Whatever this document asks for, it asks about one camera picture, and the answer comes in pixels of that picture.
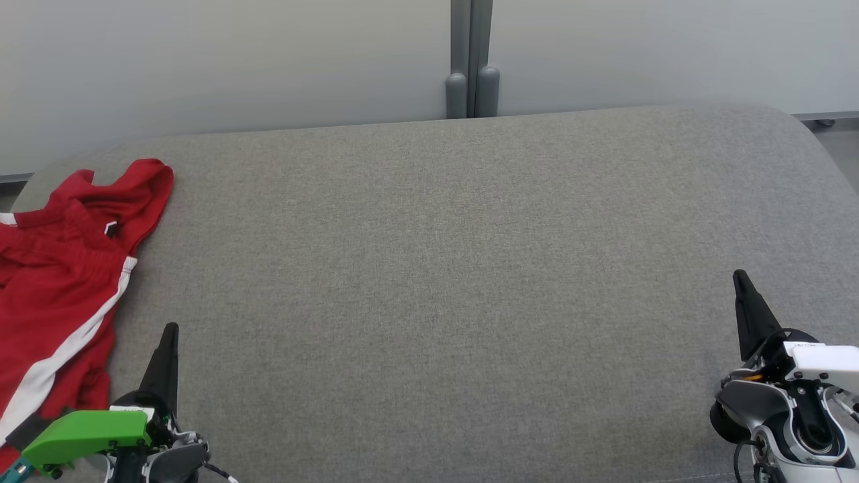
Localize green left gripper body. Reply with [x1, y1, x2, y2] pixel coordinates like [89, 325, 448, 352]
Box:
[22, 391, 177, 474]

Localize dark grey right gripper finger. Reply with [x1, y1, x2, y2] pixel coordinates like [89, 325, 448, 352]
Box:
[733, 270, 782, 362]

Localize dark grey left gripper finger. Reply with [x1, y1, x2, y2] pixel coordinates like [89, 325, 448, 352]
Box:
[138, 323, 180, 412]

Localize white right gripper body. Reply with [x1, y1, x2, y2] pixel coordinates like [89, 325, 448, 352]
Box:
[741, 329, 859, 397]

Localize red shorts with Bulls print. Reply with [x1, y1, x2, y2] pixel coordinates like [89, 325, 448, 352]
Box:
[0, 221, 139, 470]

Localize grey fabric sofa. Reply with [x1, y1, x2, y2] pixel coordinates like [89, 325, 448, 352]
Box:
[0, 102, 859, 483]

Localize thin left arm cable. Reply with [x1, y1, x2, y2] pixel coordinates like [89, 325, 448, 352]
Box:
[201, 460, 240, 483]

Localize thin arm cable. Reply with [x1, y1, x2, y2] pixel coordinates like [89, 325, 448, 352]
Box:
[201, 460, 240, 483]
[734, 439, 772, 483]

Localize thin right arm cable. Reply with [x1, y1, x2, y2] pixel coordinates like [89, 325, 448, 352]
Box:
[734, 439, 772, 483]

